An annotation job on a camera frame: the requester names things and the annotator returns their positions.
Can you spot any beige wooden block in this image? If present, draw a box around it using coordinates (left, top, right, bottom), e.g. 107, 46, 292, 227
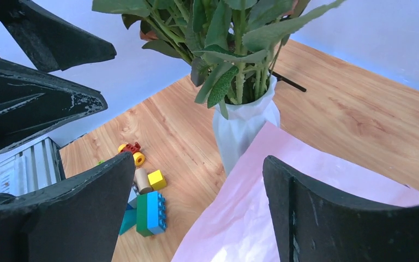
134, 168, 153, 194

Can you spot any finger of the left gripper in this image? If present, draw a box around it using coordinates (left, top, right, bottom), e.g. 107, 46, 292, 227
0, 58, 108, 154
0, 1, 117, 73

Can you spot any teal wooden block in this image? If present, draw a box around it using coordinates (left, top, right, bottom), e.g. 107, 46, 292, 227
119, 209, 137, 235

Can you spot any red yellow toy brick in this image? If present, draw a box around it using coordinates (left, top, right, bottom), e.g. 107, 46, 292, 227
118, 142, 145, 166

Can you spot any peach pink rose bunch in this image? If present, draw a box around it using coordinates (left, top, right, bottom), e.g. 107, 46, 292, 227
92, 0, 341, 118

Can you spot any pink wrapping paper sheet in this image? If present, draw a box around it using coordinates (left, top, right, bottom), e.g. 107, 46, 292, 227
172, 122, 419, 262

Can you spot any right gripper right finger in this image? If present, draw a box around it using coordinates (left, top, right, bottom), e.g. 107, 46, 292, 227
262, 156, 419, 261

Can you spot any green blue wooden block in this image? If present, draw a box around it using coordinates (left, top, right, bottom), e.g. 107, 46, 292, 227
136, 191, 167, 237

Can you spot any small yellow cube block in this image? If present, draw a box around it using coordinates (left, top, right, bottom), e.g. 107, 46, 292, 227
147, 170, 167, 191

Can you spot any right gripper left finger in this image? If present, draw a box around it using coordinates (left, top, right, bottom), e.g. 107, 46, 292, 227
0, 152, 135, 261

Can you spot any white ribbed vase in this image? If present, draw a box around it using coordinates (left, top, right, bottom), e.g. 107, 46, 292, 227
212, 76, 280, 176

